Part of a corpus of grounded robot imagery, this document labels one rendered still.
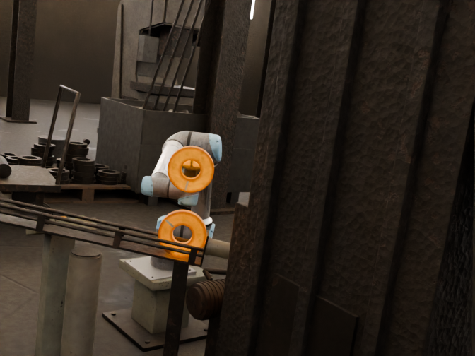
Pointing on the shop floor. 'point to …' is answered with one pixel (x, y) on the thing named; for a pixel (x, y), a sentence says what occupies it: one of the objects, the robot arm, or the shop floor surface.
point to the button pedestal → (53, 290)
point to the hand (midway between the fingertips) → (191, 163)
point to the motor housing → (207, 308)
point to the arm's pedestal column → (153, 319)
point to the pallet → (78, 175)
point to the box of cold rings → (126, 109)
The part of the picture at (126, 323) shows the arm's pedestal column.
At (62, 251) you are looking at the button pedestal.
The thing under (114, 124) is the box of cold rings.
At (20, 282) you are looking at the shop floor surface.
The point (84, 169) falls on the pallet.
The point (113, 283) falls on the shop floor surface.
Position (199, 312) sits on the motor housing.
